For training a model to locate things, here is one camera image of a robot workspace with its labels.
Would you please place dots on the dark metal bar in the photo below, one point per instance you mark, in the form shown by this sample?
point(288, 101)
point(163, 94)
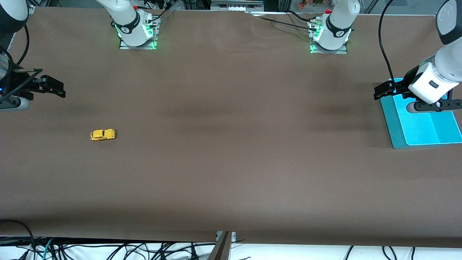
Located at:
point(220, 251)

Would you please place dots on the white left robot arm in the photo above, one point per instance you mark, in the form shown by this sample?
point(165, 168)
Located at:
point(335, 27)

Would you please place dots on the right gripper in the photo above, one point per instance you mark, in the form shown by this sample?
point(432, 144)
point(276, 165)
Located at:
point(22, 87)

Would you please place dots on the yellow toy beetle car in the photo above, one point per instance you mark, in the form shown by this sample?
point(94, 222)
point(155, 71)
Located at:
point(103, 134)

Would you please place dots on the teal plastic tray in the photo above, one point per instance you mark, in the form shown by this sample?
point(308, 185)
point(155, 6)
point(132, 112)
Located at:
point(418, 126)

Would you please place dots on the brown table cover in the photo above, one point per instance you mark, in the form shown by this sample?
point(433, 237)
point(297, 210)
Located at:
point(231, 108)

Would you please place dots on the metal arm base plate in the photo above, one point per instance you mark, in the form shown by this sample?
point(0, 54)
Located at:
point(343, 51)
point(153, 39)

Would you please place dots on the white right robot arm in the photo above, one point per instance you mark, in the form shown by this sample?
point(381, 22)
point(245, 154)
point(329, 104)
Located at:
point(126, 21)

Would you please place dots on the white connector strip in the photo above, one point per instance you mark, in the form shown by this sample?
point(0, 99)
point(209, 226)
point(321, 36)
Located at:
point(235, 8)

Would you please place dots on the silver metal bracket plate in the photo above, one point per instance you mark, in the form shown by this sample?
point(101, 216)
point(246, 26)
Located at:
point(234, 236)

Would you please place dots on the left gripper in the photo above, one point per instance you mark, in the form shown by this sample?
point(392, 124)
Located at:
point(401, 87)

